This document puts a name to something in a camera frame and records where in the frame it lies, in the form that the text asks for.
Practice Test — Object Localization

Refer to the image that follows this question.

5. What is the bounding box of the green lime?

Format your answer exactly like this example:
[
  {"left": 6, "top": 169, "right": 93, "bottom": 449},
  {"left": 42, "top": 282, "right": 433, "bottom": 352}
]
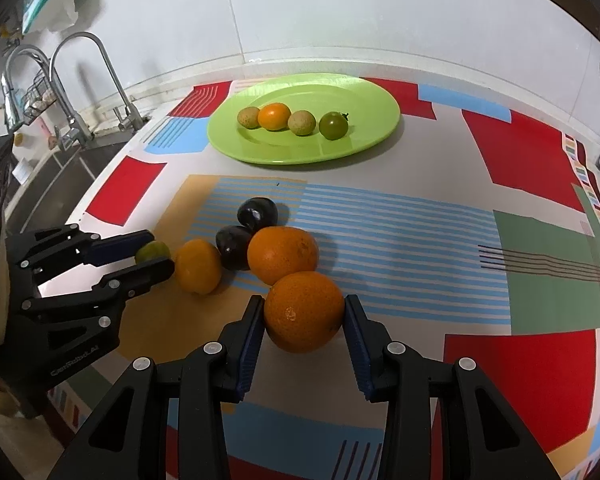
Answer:
[{"left": 134, "top": 240, "right": 171, "bottom": 264}]

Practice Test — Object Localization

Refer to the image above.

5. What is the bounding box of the dark plum front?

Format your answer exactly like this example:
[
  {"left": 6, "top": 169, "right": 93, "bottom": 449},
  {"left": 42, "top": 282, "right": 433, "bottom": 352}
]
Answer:
[{"left": 215, "top": 226, "right": 252, "bottom": 271}]

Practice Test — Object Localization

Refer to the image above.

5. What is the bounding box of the dark plum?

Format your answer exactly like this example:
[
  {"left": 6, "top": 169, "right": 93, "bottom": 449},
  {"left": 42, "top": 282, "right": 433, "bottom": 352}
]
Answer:
[
  {"left": 215, "top": 226, "right": 252, "bottom": 271},
  {"left": 237, "top": 197, "right": 278, "bottom": 233}
]

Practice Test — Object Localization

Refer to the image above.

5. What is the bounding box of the dark plum back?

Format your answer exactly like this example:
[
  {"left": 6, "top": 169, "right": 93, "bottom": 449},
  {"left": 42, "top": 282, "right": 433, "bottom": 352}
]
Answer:
[{"left": 237, "top": 197, "right": 278, "bottom": 233}]

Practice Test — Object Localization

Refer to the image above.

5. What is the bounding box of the large back orange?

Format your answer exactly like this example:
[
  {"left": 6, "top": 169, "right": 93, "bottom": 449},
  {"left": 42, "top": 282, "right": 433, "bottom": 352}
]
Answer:
[{"left": 247, "top": 226, "right": 320, "bottom": 285}]

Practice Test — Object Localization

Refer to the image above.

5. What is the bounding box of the large orange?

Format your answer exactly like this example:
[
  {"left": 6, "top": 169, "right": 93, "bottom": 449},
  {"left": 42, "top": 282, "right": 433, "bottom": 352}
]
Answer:
[
  {"left": 264, "top": 271, "right": 344, "bottom": 353},
  {"left": 247, "top": 226, "right": 320, "bottom": 285}
]

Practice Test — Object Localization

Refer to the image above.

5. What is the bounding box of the small orange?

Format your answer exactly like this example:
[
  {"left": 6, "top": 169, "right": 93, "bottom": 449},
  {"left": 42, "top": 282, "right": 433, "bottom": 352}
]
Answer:
[{"left": 258, "top": 103, "right": 291, "bottom": 131}]

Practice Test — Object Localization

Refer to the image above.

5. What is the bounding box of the tan round fruit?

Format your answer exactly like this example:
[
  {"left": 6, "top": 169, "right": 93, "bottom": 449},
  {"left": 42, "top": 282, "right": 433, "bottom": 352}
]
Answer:
[{"left": 237, "top": 106, "right": 260, "bottom": 129}]

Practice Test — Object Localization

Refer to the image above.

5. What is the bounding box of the steel sink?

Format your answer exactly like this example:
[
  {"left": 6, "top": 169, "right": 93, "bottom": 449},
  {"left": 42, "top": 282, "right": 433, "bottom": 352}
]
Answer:
[{"left": 5, "top": 131, "right": 132, "bottom": 235}]

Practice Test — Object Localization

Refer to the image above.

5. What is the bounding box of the tall chrome faucet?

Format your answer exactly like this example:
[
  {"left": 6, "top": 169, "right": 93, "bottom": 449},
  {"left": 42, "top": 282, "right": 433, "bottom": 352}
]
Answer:
[{"left": 1, "top": 44, "right": 93, "bottom": 151}]

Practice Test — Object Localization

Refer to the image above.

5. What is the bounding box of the slim chrome faucet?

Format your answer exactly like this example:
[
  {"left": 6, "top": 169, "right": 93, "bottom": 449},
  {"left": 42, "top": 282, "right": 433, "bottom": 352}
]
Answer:
[{"left": 47, "top": 30, "right": 145, "bottom": 132}]

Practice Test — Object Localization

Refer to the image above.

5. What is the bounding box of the colourful patterned table mat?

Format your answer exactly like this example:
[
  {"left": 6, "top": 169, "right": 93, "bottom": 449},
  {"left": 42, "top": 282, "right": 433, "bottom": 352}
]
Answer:
[{"left": 54, "top": 76, "right": 600, "bottom": 479}]

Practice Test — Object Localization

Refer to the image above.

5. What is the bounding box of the tan fruit on plate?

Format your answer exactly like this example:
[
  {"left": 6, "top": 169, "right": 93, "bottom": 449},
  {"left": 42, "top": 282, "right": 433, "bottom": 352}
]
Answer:
[{"left": 287, "top": 110, "right": 316, "bottom": 136}]

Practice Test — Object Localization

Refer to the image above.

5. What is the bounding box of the green tomato on plate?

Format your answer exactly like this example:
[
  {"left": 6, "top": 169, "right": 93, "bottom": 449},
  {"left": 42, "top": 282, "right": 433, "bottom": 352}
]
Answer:
[{"left": 318, "top": 112, "right": 349, "bottom": 141}]

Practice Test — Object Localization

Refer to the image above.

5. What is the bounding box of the green plate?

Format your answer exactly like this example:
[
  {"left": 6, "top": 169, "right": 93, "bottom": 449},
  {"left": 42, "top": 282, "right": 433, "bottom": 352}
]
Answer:
[{"left": 208, "top": 74, "right": 401, "bottom": 165}]

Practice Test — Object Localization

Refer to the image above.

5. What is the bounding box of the wire sponge basket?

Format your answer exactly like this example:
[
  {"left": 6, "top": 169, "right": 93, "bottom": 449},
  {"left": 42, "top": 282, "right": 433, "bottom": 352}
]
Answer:
[{"left": 21, "top": 70, "right": 56, "bottom": 126}]

